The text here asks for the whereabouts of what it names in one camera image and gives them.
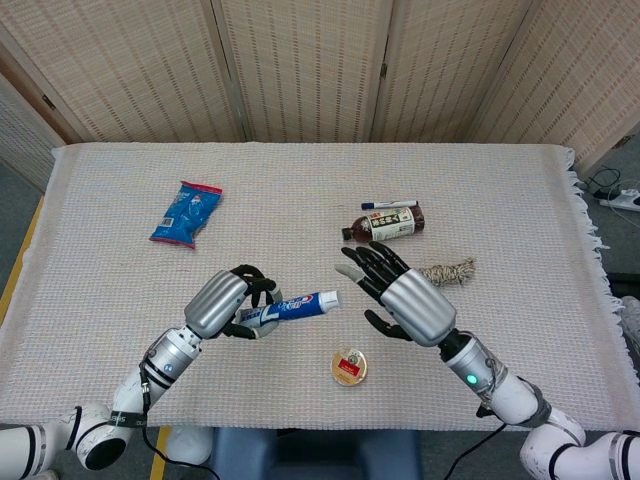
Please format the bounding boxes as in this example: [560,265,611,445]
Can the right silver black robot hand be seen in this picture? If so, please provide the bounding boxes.
[334,240,458,348]

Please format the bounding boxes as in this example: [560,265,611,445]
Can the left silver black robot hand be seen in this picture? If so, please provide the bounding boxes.
[183,264,287,344]

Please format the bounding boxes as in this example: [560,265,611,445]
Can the blue white toothpaste tube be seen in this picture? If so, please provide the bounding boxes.
[234,293,327,327]

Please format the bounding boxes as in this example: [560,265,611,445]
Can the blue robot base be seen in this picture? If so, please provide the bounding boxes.
[211,427,422,480]

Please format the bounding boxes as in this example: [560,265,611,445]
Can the round gold tin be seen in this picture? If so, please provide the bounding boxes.
[329,346,370,388]

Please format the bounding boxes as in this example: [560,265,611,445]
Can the brown tea bottle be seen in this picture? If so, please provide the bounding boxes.
[341,204,427,245]

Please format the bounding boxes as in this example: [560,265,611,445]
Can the blue red chip bag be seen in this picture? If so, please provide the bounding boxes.
[148,179,224,251]

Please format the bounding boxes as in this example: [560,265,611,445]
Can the white blue marker pen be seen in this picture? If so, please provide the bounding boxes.
[360,198,420,211]

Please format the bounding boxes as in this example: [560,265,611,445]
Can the white rounded base cover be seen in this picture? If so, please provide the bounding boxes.
[166,425,215,467]

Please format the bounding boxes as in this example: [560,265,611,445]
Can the beige woven tablecloth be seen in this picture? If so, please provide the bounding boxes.
[0,141,640,432]

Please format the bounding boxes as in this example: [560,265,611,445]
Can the white power strip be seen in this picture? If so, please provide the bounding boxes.
[598,186,640,213]

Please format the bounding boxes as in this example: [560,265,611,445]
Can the woven folding screen panel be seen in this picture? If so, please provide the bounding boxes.
[477,0,640,174]
[0,69,57,194]
[0,0,249,145]
[372,0,544,145]
[212,0,399,145]

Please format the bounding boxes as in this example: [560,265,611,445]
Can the beige speckled rope bundle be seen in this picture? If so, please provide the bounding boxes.
[417,256,477,290]

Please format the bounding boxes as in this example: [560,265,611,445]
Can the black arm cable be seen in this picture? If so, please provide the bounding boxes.
[138,362,217,474]
[442,407,507,480]

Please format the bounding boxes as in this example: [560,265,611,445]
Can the black floor cable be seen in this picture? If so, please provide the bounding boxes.
[585,167,624,196]

